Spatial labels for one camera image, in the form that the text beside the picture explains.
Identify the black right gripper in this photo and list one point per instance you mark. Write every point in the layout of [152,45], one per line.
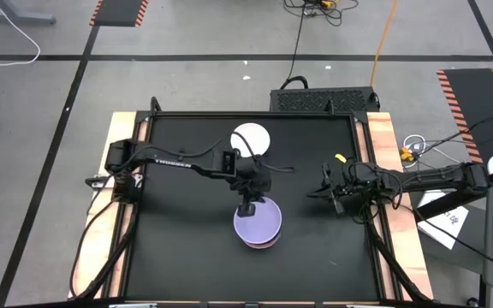
[345,187]

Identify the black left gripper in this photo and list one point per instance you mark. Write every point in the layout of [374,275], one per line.
[251,179]

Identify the purple ribbed bowl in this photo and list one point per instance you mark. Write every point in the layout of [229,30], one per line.
[263,224]

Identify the white ribbed bowl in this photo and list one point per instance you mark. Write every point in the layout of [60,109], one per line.
[257,137]

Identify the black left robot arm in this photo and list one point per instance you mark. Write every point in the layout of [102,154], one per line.
[174,162]

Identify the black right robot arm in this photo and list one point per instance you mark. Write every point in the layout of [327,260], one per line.
[443,175]

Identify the yellow tag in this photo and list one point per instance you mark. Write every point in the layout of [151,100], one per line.
[340,158]

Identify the wooden side board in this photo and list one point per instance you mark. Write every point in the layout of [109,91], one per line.
[120,128]
[383,132]

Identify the yellow plug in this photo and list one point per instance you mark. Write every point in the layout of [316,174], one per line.
[407,155]

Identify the black computer case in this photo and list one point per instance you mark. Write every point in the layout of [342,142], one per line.
[315,100]

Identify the white paper sheet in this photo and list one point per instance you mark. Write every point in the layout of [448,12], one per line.
[447,226]

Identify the black power box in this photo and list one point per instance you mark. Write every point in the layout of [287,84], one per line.
[96,181]

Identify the black hazard striped mat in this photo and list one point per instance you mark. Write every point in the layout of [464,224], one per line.
[118,12]
[477,107]

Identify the grey desk leg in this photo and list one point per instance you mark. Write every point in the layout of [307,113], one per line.
[15,18]

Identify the black table frame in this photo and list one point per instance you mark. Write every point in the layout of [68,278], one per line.
[251,114]

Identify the grey bracket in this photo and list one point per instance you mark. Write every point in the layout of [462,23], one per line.
[370,306]
[133,306]

